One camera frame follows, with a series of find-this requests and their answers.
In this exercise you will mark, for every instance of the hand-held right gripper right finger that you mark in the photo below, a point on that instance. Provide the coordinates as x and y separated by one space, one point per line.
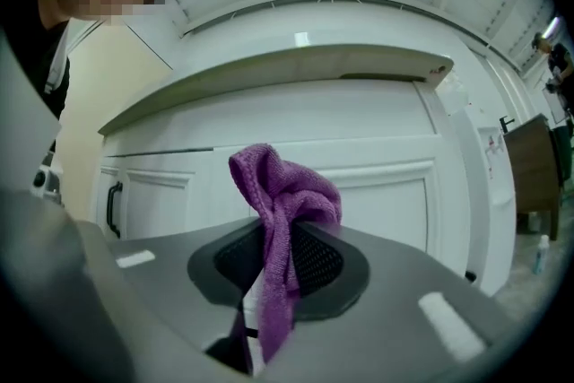
403 273

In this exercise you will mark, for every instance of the small white bottle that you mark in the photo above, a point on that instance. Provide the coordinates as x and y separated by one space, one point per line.
540 258

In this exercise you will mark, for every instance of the ceiling light strip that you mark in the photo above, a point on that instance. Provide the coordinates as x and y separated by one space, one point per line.
551 27

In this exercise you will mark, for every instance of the brown wooden cabinet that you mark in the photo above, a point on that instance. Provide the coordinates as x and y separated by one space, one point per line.
533 175

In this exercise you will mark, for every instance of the white vanity sink cabinet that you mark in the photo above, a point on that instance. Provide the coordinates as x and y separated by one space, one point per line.
269 112

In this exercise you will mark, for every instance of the white cabinet door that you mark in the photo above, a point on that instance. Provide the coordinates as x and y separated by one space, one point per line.
157 202

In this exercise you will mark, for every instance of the small black faucet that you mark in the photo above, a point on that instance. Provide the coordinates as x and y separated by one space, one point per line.
507 124

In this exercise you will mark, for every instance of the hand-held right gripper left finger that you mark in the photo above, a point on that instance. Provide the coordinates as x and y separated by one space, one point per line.
40 282

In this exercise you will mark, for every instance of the person's black shirt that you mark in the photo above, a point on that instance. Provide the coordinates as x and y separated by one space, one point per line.
60 103

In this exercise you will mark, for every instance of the white drawer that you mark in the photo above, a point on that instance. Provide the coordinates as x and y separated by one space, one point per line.
381 202

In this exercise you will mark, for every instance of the purple cloth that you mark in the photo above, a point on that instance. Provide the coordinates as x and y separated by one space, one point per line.
287 202

